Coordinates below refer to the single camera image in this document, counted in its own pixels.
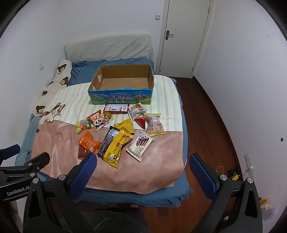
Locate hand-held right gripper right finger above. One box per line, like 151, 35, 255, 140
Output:
189, 153, 263, 233

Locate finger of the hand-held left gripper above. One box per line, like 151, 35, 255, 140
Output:
0, 144, 20, 161
0, 152, 50, 180

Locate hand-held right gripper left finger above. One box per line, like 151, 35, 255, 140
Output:
23, 152, 98, 233

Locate orange snack packet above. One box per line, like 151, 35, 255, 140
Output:
77, 131, 102, 155

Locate large black yellow snack packet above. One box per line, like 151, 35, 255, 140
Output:
97, 126, 133, 169

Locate small yellow snack packet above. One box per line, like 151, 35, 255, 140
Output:
114, 118, 135, 134

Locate clear snack packet yellow edges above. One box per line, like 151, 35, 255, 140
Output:
143, 112, 166, 137

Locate white grey snack packet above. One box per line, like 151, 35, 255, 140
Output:
128, 103, 147, 121

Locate cardboard box blue print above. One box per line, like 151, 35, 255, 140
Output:
88, 64, 155, 105

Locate dark red flat snack packet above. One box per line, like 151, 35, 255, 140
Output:
77, 146, 90, 160

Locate pink cream striped cat blanket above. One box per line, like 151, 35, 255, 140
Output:
32, 75, 188, 195

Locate colourful candy ball bag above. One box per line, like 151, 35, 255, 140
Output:
75, 120, 94, 134

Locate panda print snack packet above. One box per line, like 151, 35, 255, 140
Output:
86, 110, 111, 132

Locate white chocolate stick packet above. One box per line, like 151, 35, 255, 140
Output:
126, 132, 155, 162

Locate clear plastic bag orange contents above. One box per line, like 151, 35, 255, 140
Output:
260, 198, 279, 223

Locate red white flat snack packet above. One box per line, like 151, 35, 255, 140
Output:
103, 104, 130, 114

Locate red triangular snack packet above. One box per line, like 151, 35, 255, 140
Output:
135, 116, 147, 130

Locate white bear print pillow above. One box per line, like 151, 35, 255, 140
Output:
32, 59, 72, 117

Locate blue bed sheet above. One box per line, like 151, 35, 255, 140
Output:
15, 57, 194, 208

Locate grey padded headboard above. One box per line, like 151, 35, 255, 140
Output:
65, 34, 154, 63

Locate white door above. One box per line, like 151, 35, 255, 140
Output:
157, 0, 212, 78

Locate white wall strip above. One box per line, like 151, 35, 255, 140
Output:
244, 153, 254, 180

